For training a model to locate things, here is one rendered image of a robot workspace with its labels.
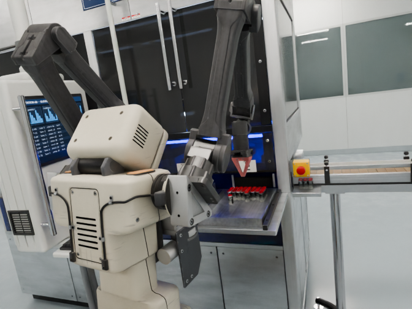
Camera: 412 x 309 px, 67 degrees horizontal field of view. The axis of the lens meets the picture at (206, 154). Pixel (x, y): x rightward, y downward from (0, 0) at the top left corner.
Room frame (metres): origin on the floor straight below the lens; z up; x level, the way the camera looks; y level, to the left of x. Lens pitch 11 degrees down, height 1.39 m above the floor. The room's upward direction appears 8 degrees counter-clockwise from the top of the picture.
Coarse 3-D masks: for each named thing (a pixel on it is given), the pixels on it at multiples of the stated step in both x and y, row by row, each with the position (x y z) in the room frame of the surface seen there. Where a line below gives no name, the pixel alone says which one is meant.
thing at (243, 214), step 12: (216, 204) 1.37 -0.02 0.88; (228, 204) 1.35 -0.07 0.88; (240, 204) 1.33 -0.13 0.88; (252, 204) 1.31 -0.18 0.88; (264, 204) 1.29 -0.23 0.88; (216, 216) 1.22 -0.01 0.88; (228, 216) 1.21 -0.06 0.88; (240, 216) 1.19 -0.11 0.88; (252, 216) 1.17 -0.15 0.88; (264, 216) 1.11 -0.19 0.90
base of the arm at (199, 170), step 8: (192, 160) 0.70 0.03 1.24; (200, 160) 0.70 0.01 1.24; (184, 168) 0.69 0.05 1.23; (192, 168) 0.68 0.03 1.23; (200, 168) 0.68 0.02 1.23; (208, 168) 0.70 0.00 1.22; (192, 176) 0.65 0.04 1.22; (200, 176) 0.67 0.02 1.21; (208, 176) 0.68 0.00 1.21; (200, 184) 0.63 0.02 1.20; (208, 184) 0.64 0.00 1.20; (200, 192) 0.66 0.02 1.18; (208, 192) 0.64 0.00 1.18; (216, 192) 0.66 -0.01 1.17; (208, 200) 0.67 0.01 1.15; (216, 200) 0.66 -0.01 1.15
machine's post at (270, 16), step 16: (272, 0) 1.40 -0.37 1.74; (272, 16) 1.40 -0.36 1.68; (272, 32) 1.40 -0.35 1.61; (272, 48) 1.40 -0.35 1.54; (272, 64) 1.41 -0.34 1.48; (272, 80) 1.41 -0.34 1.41; (272, 96) 1.41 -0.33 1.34; (272, 112) 1.41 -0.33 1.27; (272, 128) 1.42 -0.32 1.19; (288, 160) 1.40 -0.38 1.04; (288, 176) 1.39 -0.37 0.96; (288, 192) 1.40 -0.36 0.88; (288, 208) 1.40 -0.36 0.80; (288, 224) 1.40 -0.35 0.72; (288, 240) 1.40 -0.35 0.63; (288, 256) 1.41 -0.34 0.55; (288, 272) 1.41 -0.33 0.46; (288, 288) 1.41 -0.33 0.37; (288, 304) 1.42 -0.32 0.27
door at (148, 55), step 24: (120, 24) 1.69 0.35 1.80; (144, 24) 1.64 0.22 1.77; (168, 24) 1.59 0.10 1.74; (96, 48) 1.76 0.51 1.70; (120, 48) 1.70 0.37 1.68; (144, 48) 1.65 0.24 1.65; (168, 48) 1.60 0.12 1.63; (144, 72) 1.66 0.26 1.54; (120, 96) 1.72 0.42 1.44; (144, 96) 1.67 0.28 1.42; (168, 96) 1.61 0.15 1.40; (168, 120) 1.62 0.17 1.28
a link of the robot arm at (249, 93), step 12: (252, 12) 0.83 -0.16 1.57; (252, 24) 0.85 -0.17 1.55; (240, 36) 0.88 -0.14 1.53; (240, 48) 0.91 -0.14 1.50; (240, 60) 0.94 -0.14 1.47; (240, 72) 0.98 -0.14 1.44; (240, 84) 1.01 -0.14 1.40; (240, 96) 1.06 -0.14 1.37; (252, 96) 1.09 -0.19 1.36; (240, 108) 1.11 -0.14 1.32
